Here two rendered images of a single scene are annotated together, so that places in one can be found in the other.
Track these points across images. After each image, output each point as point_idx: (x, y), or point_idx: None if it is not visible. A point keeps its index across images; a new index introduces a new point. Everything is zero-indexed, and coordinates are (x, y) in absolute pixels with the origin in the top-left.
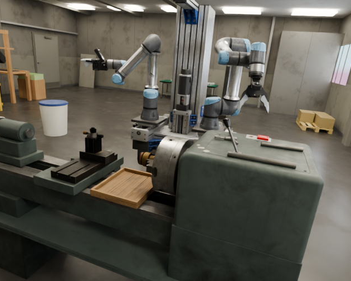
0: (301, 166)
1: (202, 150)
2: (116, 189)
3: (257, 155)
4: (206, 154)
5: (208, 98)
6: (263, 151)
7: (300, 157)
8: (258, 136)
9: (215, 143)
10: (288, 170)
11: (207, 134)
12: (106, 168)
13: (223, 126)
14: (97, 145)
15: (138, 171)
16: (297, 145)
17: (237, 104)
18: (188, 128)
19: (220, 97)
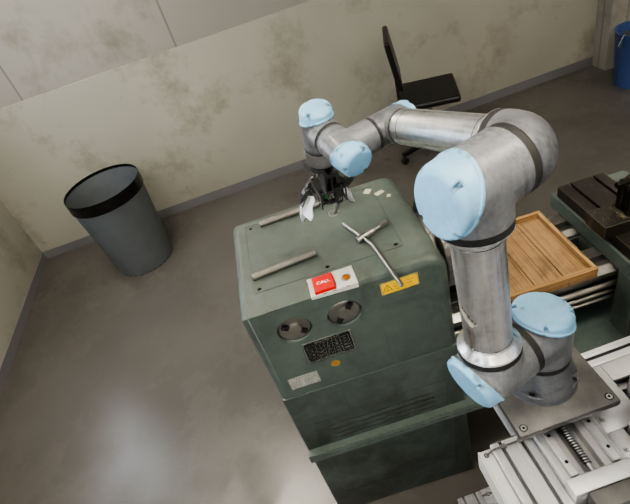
0: (254, 234)
1: (372, 189)
2: (523, 237)
3: (308, 224)
4: (360, 186)
5: (549, 296)
6: (304, 238)
7: (256, 258)
8: (330, 277)
9: (374, 213)
10: (267, 217)
11: (412, 230)
12: (600, 239)
13: (520, 426)
14: (623, 198)
15: (560, 277)
16: (261, 299)
17: (457, 353)
18: None
19: (518, 317)
